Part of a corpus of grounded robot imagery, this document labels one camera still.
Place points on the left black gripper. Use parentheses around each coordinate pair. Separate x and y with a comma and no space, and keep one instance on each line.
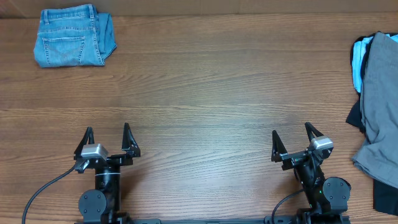
(129,145)

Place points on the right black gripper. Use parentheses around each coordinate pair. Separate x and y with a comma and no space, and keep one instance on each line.
(279,153)

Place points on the light blue denim jeans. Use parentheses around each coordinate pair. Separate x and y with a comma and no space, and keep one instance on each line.
(74,36)

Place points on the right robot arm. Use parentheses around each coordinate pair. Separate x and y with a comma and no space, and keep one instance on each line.
(327,197)

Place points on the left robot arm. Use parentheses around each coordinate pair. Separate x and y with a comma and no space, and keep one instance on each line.
(103,203)

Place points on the grey folded garment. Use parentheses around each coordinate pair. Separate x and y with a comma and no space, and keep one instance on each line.
(377,157)

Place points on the black folded garment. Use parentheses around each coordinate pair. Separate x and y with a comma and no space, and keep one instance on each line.
(384,196)

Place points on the light blue folded garment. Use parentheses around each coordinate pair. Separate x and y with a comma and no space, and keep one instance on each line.
(359,62)

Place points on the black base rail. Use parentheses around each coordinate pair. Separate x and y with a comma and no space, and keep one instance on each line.
(266,220)

